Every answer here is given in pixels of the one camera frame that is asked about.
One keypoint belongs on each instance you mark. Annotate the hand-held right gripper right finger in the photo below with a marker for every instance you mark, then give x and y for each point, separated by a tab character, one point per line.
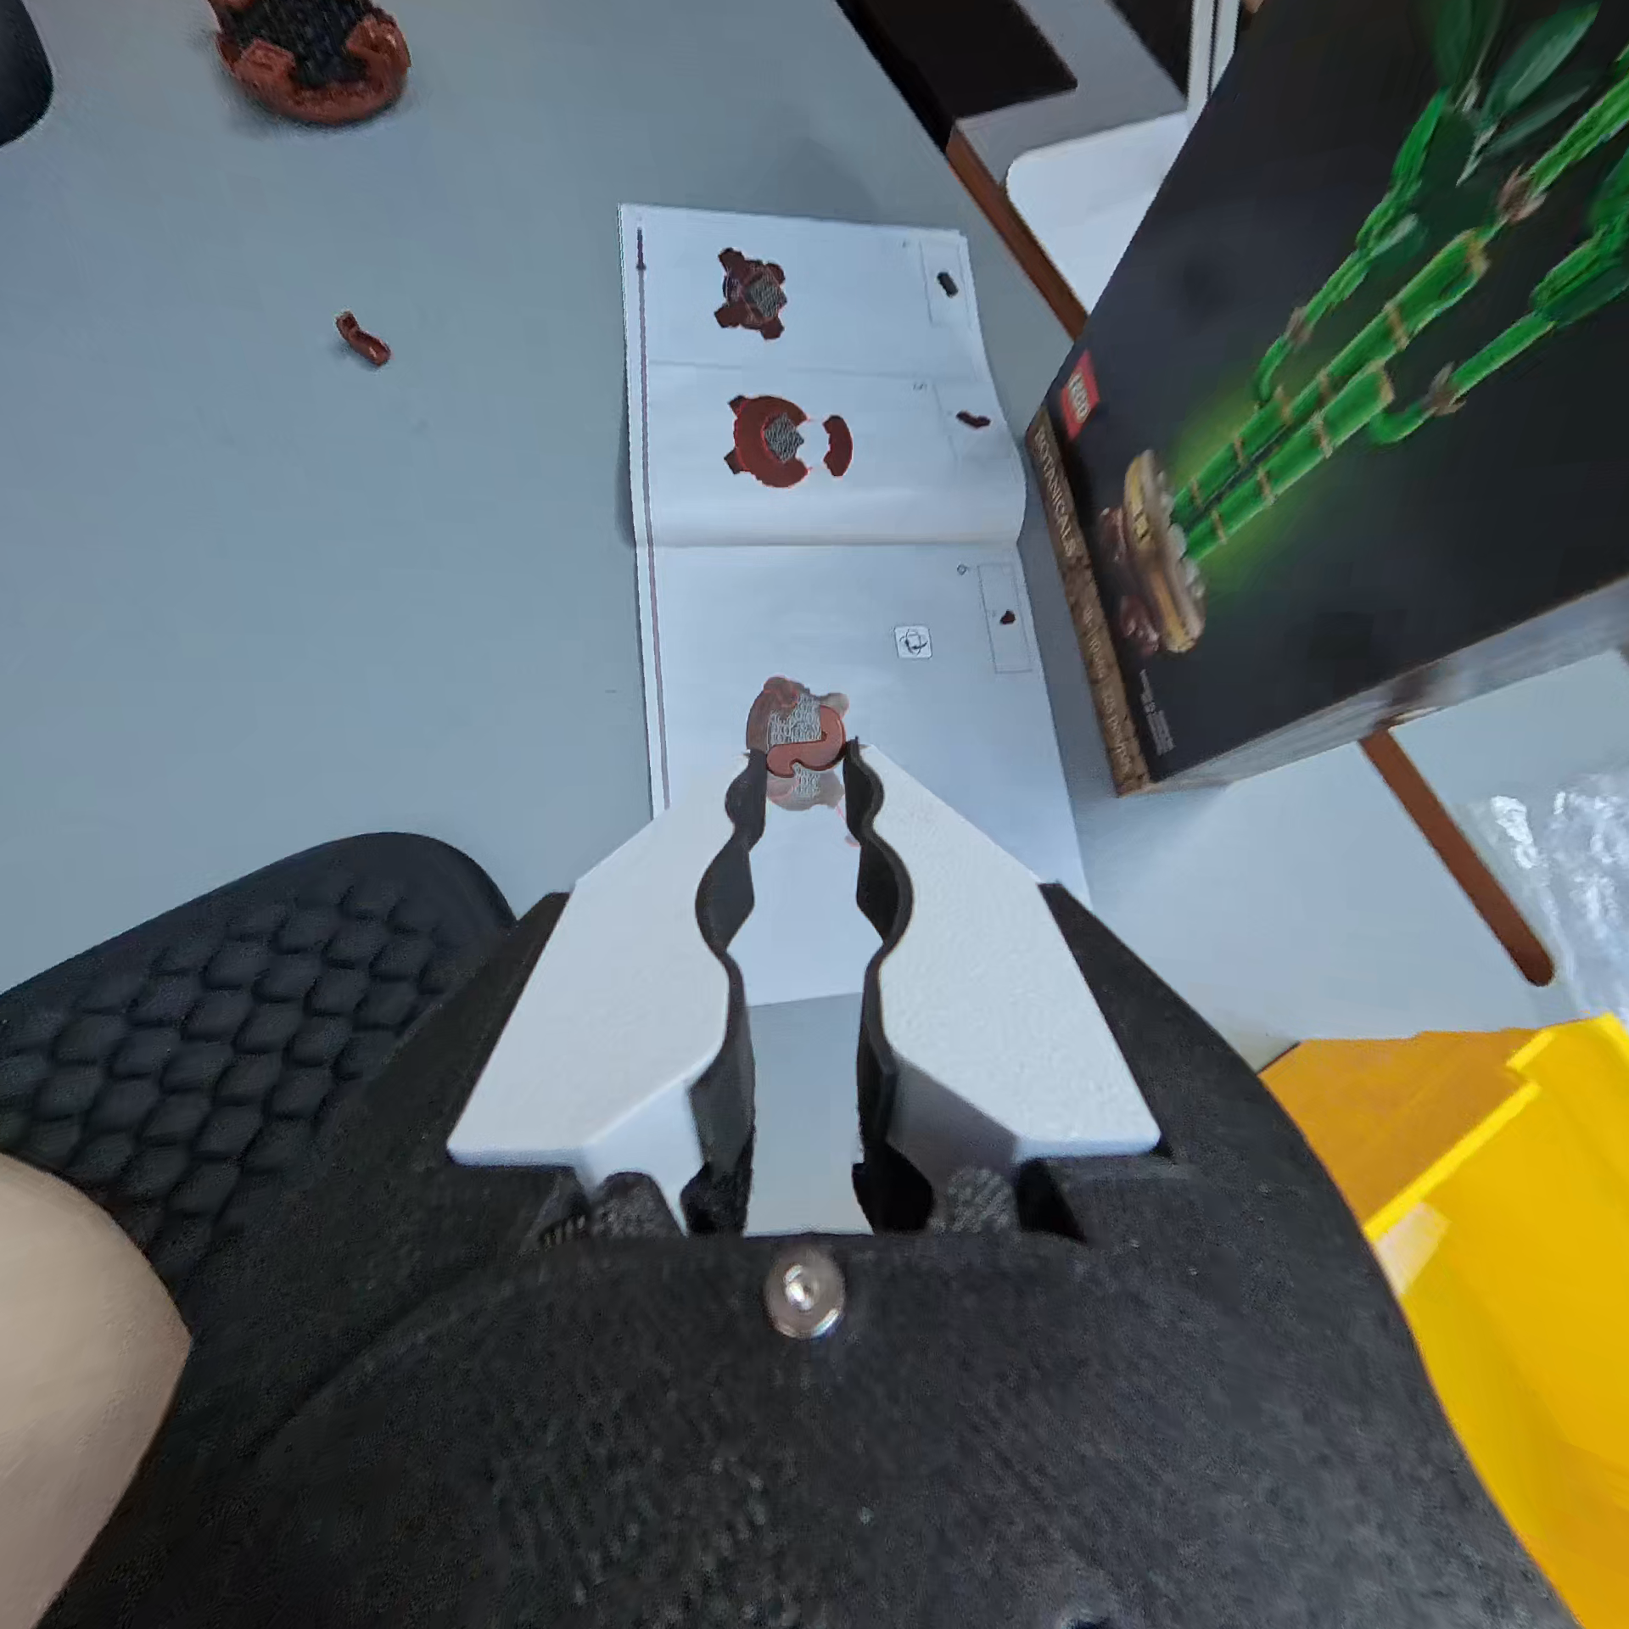
1006	1017

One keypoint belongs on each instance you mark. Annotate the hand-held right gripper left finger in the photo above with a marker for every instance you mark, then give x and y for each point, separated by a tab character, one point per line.
598	1006

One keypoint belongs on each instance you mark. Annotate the small brown hook brick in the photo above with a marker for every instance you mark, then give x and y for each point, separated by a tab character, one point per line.
795	759
364	339

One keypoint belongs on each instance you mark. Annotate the round brown black brick base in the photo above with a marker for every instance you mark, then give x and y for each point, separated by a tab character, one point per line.
319	76

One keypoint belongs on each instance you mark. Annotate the person's left forearm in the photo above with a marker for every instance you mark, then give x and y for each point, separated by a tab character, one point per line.
63	1373

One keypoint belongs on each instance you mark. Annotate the white instruction booklet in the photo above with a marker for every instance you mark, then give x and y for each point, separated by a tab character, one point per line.
826	597

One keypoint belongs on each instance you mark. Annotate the yellow plastic bin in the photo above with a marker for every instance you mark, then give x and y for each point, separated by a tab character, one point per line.
1514	1271

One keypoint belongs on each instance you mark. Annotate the clear plastic bag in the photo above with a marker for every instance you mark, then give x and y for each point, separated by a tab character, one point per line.
1565	877

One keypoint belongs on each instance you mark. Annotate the black brick set box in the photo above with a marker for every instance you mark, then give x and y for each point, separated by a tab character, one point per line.
1272	318

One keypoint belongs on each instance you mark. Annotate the white rounded board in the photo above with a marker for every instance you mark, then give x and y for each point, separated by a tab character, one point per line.
1094	191

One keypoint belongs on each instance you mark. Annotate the black mat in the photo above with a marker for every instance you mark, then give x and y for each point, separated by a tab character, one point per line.
967	50

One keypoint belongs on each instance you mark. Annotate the black rounded object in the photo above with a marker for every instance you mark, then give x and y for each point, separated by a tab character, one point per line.
16	70

